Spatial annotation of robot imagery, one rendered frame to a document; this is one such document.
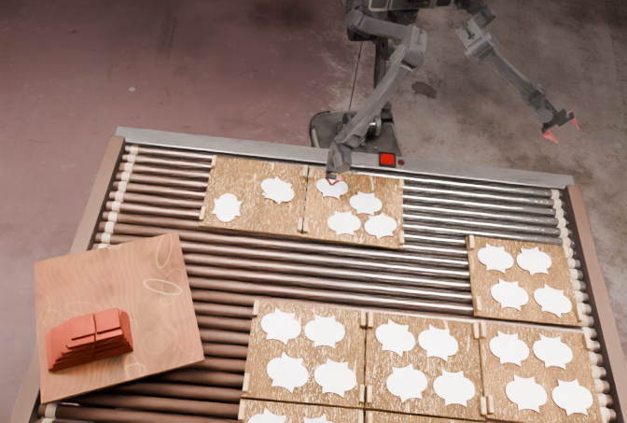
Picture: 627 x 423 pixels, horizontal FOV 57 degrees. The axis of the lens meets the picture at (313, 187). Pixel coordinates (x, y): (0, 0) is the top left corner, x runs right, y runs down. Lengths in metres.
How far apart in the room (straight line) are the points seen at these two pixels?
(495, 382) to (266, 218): 1.05
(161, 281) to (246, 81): 2.33
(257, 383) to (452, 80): 3.01
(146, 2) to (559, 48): 3.30
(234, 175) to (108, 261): 0.64
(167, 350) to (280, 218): 0.70
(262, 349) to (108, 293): 0.56
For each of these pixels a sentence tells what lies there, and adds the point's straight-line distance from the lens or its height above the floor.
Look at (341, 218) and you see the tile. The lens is 2.36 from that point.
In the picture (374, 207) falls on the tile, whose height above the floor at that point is 0.95.
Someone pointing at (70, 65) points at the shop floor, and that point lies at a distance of 4.44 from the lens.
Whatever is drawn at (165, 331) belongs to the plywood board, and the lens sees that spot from 2.04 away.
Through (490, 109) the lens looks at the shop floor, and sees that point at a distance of 4.37.
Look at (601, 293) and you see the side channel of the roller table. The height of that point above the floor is 0.95.
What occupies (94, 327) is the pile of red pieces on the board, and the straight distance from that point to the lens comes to 1.90.
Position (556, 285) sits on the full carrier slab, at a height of 0.94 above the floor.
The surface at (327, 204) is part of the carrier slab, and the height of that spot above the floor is 0.94.
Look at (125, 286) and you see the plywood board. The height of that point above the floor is 1.04.
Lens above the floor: 2.91
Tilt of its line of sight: 54 degrees down
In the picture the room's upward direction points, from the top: 9 degrees clockwise
